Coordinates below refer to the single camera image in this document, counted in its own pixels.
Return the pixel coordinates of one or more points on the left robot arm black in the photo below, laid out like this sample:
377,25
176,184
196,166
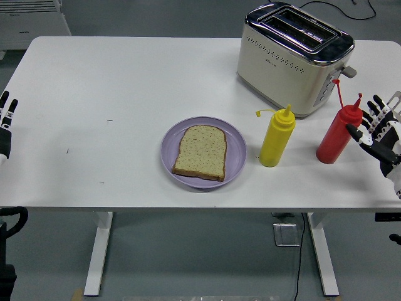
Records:
9,238

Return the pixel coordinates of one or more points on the white table leg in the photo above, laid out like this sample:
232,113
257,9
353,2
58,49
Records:
98,251
324,251

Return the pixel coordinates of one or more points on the purple plate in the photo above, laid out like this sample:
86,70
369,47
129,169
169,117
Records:
235,150

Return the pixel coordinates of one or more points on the silver metal rack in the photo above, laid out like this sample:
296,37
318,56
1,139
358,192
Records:
395,98

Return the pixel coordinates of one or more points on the brown cardboard piece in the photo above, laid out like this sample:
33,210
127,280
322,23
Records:
77,295

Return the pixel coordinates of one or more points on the white floor appliance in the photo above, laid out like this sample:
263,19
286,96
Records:
28,22

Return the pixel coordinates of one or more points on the red squeeze bottle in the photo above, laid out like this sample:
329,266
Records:
338,135

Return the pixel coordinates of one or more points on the cream and chrome toaster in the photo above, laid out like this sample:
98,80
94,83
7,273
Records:
282,62

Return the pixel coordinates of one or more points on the yellow squeeze bottle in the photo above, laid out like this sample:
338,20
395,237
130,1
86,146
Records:
277,138

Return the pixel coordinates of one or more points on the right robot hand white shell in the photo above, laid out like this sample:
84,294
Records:
380,133

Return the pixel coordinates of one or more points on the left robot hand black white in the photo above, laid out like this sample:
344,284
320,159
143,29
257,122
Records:
4,138

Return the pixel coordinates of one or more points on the black table control panel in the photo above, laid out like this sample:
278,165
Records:
388,217

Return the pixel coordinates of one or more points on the metal floor socket plate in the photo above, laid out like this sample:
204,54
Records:
285,234

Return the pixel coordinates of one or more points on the bread slice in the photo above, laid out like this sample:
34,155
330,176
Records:
202,152

